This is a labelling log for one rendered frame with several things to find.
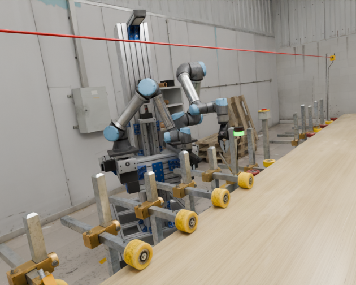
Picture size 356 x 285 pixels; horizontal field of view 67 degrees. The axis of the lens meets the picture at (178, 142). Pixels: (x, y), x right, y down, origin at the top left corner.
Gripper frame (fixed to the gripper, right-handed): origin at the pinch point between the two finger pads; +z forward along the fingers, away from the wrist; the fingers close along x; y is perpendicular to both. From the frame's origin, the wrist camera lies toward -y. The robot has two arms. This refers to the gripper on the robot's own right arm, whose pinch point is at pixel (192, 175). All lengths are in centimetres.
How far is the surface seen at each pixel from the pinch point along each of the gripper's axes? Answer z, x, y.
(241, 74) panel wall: -87, -523, 225
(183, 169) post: -22, 48, -34
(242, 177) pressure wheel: -14, 28, -56
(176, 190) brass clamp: -13, 55, -34
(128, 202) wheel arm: -13, 77, -23
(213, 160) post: -20.0, 22.5, -35.3
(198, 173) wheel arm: -12.5, 26.7, -26.0
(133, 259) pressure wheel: -13, 104, -58
